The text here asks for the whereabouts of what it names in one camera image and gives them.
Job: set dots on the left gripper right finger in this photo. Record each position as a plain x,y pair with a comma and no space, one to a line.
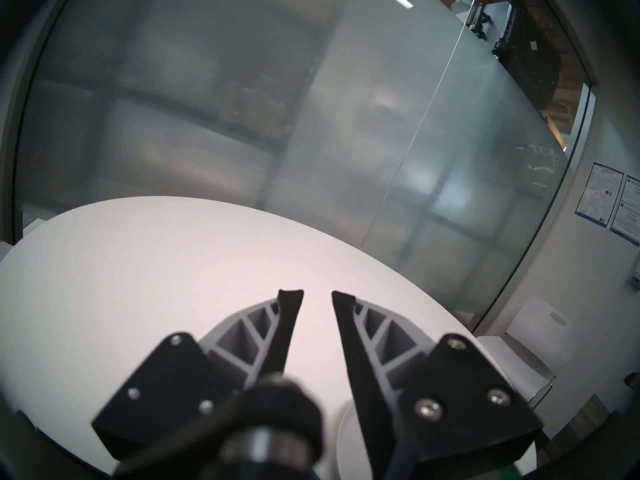
450,409

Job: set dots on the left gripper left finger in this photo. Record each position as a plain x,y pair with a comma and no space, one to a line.
165,394

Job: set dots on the grey round plate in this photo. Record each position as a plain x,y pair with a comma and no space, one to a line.
347,444

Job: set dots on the white plastic chair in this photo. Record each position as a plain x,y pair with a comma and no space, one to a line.
535,339

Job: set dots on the black hard equipment case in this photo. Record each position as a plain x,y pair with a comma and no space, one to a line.
530,49

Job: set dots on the white wall poster blue trim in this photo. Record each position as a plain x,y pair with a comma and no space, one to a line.
600,194

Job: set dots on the white paper wall notice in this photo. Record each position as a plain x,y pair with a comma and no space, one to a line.
627,211

